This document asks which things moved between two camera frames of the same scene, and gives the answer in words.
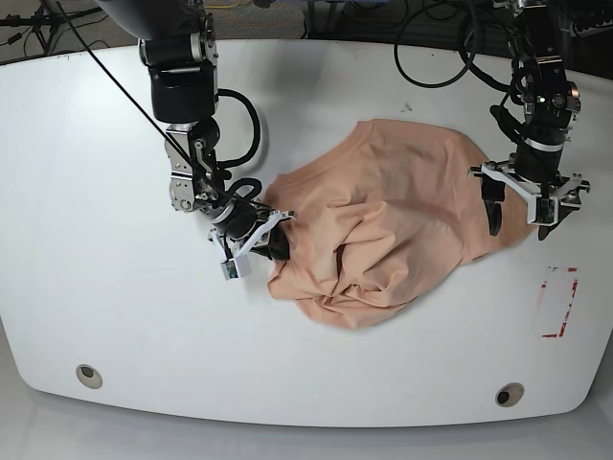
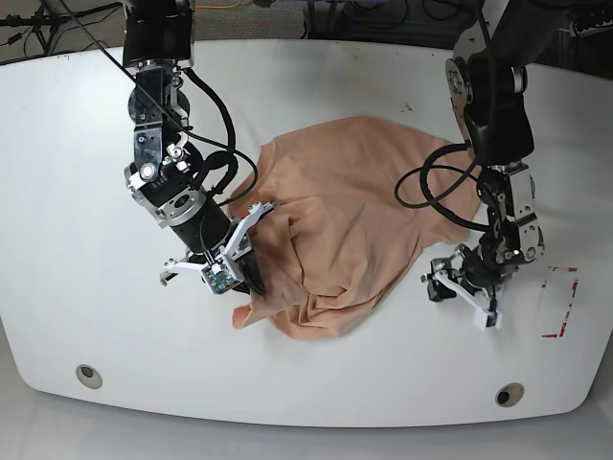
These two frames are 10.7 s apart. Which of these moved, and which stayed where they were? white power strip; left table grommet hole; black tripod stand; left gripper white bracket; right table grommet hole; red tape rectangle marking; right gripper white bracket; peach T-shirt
Moved: peach T-shirt; left gripper white bracket; right gripper white bracket
Stayed: black tripod stand; red tape rectangle marking; white power strip; left table grommet hole; right table grommet hole
